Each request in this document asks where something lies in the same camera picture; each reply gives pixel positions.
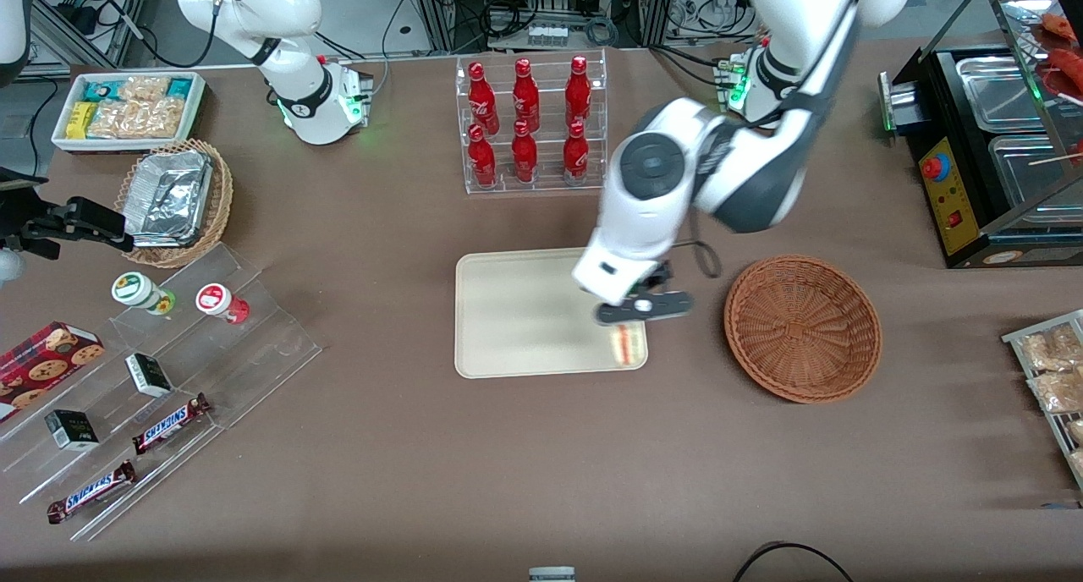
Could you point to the green lid snack cup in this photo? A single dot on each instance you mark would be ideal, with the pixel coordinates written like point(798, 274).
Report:
point(135, 290)

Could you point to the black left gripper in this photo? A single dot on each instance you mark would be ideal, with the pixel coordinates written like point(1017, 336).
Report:
point(658, 277)

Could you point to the white rectangular snack bin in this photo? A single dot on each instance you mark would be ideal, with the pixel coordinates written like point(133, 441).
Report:
point(61, 138)

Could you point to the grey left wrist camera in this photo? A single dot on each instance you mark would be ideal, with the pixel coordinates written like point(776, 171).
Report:
point(668, 306)

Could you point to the red lid snack cup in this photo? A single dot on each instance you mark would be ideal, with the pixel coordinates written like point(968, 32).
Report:
point(216, 300)

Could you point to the red cola bottle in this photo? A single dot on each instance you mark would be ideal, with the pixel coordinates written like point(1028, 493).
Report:
point(482, 163)
point(482, 100)
point(575, 159)
point(525, 100)
point(578, 96)
point(524, 159)

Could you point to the clear bag of crackers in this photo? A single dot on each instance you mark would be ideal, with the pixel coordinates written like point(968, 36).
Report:
point(112, 119)
point(159, 118)
point(144, 88)

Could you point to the clear bag of pastries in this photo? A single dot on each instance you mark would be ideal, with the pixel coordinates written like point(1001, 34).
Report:
point(1074, 431)
point(1058, 392)
point(1077, 463)
point(1049, 349)

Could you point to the black food warmer machine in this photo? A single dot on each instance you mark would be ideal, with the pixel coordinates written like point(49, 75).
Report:
point(960, 227)

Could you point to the red sausage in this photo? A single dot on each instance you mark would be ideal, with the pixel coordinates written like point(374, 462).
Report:
point(1068, 66)
point(1059, 28)

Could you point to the small grey device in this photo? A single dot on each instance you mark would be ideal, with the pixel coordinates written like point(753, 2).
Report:
point(552, 574)

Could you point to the beige plastic tray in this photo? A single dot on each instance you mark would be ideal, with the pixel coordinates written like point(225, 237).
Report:
point(516, 311)

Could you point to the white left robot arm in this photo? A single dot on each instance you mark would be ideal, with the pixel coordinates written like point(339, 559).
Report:
point(651, 201)

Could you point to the steel warmer pan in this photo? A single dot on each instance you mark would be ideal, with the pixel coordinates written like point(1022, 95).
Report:
point(1028, 172)
point(998, 91)

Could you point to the red plaid cookie box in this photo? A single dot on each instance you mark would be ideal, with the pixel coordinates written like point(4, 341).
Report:
point(42, 366)

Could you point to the white power strip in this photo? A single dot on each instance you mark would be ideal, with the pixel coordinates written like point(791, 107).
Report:
point(548, 34)

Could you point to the triangular sandwich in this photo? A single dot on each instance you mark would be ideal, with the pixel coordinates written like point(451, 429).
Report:
point(626, 345)

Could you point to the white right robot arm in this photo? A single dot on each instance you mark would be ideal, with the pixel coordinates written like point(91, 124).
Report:
point(288, 24)

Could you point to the silver box with green light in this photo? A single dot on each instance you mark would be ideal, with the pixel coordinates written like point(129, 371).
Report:
point(898, 104)

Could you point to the round brown wicker basket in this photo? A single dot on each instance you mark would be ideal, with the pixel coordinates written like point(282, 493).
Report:
point(804, 328)

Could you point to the clear acrylic step display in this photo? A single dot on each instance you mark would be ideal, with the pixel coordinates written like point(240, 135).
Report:
point(262, 345)

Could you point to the brown Snickers bar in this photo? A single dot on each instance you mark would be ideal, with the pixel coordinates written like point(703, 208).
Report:
point(169, 424)
point(91, 491)

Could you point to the teal snack packet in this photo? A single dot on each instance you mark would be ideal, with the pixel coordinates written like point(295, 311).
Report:
point(103, 90)
point(179, 87)

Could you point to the small black box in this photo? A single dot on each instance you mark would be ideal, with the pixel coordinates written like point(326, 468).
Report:
point(148, 375)
point(72, 430)

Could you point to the stacked aluminium foil trays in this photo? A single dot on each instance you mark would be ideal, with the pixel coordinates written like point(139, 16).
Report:
point(169, 197)

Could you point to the yellow snack packet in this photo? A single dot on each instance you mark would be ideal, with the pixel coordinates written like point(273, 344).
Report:
point(80, 119)

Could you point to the light wicker basket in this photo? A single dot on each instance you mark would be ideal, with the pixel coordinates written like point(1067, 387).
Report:
point(222, 201)

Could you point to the clear acrylic bottle rack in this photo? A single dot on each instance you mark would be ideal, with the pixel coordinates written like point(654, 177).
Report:
point(546, 184)

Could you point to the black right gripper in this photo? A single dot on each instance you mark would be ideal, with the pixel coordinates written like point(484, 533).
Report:
point(44, 223)

